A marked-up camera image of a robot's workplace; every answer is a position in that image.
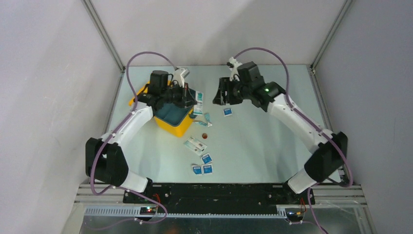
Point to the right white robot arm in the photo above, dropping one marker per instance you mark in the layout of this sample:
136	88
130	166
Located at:
327	148

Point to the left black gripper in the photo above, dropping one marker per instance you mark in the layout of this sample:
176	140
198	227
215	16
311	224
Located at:
186	102

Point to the blue alcohol pad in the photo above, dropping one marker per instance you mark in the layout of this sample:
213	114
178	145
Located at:
227	112
206	158
207	169
197	169

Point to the blue alcohol pad upper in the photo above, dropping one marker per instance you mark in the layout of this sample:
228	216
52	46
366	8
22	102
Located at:
227	112

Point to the teal tube upper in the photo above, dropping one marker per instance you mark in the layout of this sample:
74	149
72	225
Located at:
208	120

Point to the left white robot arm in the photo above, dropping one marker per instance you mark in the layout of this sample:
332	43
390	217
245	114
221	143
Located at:
104	156

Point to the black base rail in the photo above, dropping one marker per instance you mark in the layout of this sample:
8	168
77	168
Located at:
221	198

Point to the yellow medicine kit box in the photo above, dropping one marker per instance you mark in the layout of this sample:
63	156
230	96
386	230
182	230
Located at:
174	127

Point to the blue alcohol pad left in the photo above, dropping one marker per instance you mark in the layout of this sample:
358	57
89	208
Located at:
197	169

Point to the medical gauze dressing packet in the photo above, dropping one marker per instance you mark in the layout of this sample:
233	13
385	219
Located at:
198	108

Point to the blue alcohol pad right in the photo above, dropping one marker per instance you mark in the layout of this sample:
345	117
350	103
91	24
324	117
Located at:
207	169

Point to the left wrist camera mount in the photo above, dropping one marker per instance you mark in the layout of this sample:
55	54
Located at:
179	75

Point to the dark teal divided tray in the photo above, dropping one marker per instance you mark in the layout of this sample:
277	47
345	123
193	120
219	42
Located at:
169	113

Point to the white teal striped packet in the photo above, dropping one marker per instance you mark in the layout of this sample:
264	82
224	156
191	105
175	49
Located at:
195	146

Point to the teal tube lower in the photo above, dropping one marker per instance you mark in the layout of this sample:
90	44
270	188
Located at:
201	123

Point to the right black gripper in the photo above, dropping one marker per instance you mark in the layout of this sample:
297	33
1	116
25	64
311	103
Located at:
225	85

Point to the teal tube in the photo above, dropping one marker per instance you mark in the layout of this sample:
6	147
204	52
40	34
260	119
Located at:
201	123
208	120

